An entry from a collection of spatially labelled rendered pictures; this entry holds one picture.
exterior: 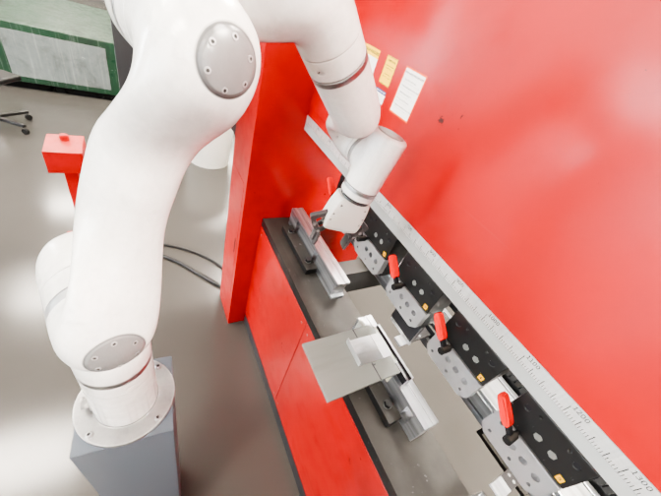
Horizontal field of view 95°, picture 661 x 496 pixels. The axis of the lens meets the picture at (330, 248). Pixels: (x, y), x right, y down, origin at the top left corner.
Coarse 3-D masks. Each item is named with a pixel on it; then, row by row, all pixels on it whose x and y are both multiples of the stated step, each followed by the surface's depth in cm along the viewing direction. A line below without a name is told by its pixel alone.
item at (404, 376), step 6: (378, 330) 105; (384, 336) 103; (390, 342) 102; (390, 348) 101; (396, 354) 99; (396, 360) 98; (402, 360) 98; (402, 366) 97; (402, 372) 95; (408, 372) 95; (402, 378) 94; (408, 378) 95; (402, 384) 95
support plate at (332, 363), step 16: (336, 336) 97; (352, 336) 99; (320, 352) 91; (336, 352) 93; (320, 368) 87; (336, 368) 89; (352, 368) 90; (368, 368) 92; (384, 368) 94; (320, 384) 84; (336, 384) 85; (352, 384) 87; (368, 384) 88
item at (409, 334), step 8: (392, 312) 96; (392, 320) 98; (400, 320) 93; (400, 328) 94; (408, 328) 91; (416, 328) 88; (424, 328) 88; (408, 336) 91; (416, 336) 90; (408, 344) 93
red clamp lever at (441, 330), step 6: (438, 312) 73; (438, 318) 72; (444, 318) 72; (438, 324) 72; (444, 324) 72; (438, 330) 72; (444, 330) 72; (438, 336) 72; (444, 336) 72; (444, 342) 72; (438, 348) 72; (444, 348) 71; (450, 348) 72
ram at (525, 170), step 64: (384, 0) 82; (448, 0) 66; (512, 0) 55; (576, 0) 47; (640, 0) 42; (384, 64) 84; (448, 64) 68; (512, 64) 56; (576, 64) 48; (640, 64) 42; (448, 128) 69; (512, 128) 57; (576, 128) 49; (640, 128) 43; (384, 192) 89; (448, 192) 71; (512, 192) 58; (576, 192) 50; (640, 192) 43; (448, 256) 73; (512, 256) 60; (576, 256) 51; (640, 256) 44; (512, 320) 61; (576, 320) 52; (640, 320) 45; (576, 384) 52; (640, 384) 45; (640, 448) 46
